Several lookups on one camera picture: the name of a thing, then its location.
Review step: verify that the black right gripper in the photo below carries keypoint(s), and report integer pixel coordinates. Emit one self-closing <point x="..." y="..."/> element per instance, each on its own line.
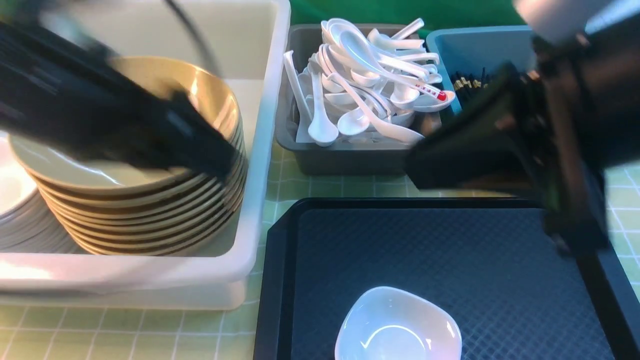
<point x="565" y="122"/>

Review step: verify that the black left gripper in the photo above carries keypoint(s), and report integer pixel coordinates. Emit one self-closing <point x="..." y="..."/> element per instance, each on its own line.
<point x="63" y="96"/>

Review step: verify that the tan noodle bowl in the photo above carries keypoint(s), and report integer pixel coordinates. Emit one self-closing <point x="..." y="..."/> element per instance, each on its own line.
<point x="209" y="94"/>

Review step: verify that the white square dish front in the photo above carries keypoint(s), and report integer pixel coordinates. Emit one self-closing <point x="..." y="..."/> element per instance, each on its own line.
<point x="387" y="323"/>

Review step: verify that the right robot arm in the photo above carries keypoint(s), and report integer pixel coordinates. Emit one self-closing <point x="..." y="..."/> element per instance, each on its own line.
<point x="558" y="20"/>

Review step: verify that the bundle of black chopsticks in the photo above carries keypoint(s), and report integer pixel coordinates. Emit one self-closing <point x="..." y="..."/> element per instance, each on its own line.
<point x="468" y="85"/>

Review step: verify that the blue chopstick bin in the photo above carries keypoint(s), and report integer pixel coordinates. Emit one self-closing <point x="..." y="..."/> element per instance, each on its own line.
<point x="468" y="50"/>

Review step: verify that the stack of tan bowls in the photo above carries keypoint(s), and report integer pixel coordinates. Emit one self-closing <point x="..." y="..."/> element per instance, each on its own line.
<point x="112" y="208"/>

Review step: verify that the stack of white plates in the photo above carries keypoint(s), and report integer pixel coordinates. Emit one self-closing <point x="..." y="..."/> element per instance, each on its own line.
<point x="27" y="224"/>

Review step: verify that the black serving tray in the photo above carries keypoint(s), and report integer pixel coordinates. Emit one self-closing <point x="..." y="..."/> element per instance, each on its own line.
<point x="486" y="261"/>

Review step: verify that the large white plastic bin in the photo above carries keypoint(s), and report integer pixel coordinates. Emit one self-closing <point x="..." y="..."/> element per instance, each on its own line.
<point x="249" y="38"/>

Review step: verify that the grey spoon bin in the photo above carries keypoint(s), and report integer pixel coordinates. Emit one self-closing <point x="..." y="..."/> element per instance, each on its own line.
<point x="340" y="159"/>

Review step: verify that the pile of white spoons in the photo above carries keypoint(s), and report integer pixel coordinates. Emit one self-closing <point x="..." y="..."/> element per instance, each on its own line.
<point x="363" y="88"/>

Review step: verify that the green checkered tablecloth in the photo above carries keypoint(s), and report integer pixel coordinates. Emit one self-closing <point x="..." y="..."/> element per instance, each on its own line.
<point x="55" y="332"/>

